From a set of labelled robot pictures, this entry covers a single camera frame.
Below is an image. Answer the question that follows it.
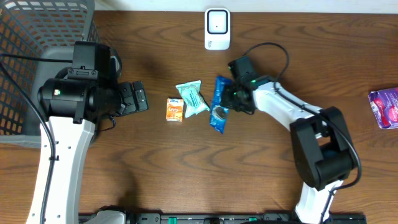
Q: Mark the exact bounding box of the blue oreo cookie pack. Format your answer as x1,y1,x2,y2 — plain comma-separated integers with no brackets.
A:
210,75,232,134

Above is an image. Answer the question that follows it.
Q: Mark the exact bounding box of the orange snack packet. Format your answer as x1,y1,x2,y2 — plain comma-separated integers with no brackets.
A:
166,98,184,122

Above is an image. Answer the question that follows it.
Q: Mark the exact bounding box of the mint green wipes packet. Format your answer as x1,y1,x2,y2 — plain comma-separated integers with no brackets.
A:
175,80,210,118

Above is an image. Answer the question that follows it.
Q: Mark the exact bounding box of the red purple liner packet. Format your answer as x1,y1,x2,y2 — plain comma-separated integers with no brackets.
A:
368,88,397,129

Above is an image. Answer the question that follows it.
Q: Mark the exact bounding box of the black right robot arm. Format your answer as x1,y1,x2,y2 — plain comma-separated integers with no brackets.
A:
221,56,361,223

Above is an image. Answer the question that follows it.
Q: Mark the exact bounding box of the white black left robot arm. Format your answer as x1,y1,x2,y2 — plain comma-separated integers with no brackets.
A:
27,41,149,223

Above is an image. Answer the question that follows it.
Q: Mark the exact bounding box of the white barcode scanner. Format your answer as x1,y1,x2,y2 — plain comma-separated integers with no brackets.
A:
204,8,231,50

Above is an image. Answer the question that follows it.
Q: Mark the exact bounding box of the dark grey plastic mesh basket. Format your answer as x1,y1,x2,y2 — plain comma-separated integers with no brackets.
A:
1,0,100,148

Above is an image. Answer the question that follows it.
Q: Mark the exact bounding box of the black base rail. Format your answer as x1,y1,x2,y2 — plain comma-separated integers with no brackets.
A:
78,212,367,224

